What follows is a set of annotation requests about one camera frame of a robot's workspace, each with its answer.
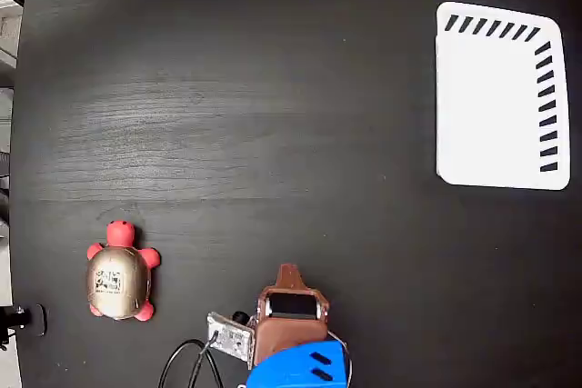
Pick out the white red servo wire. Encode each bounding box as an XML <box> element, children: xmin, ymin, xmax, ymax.
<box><xmin>326</xmin><ymin>328</ymin><xmax>354</xmax><ymax>384</ymax></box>

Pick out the red turtle toy gold shell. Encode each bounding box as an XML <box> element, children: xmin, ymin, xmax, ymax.
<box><xmin>85</xmin><ymin>219</ymin><xmax>163</xmax><ymax>322</ymax></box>

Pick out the white slotted tray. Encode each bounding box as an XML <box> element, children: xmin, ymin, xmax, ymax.
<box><xmin>435</xmin><ymin>0</ymin><xmax>572</xmax><ymax>192</ymax></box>

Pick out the silver camera circuit board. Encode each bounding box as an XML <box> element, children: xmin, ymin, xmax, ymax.
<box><xmin>206</xmin><ymin>310</ymin><xmax>256</xmax><ymax>369</ymax></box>

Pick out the black table clamp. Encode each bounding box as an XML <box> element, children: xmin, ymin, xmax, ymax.
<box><xmin>0</xmin><ymin>303</ymin><xmax>49</xmax><ymax>351</ymax></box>

